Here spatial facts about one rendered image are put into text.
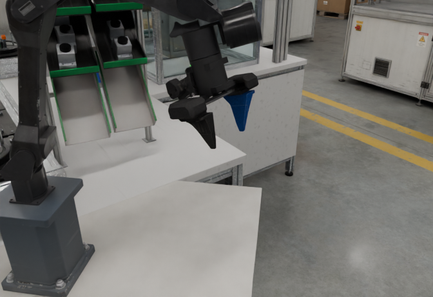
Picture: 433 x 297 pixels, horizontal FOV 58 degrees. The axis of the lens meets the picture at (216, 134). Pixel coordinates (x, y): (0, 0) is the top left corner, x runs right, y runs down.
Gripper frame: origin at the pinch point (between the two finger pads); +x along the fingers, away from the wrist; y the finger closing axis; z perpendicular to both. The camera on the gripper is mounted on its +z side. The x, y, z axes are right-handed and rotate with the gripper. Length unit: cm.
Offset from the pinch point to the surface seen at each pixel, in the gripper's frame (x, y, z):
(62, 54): -20, -2, 53
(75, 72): -15, -4, 54
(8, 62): -28, -32, 178
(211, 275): 34.2, 4.2, 12.4
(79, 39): -24, -14, 64
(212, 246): 32.7, -2.9, 18.0
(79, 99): -7, -7, 65
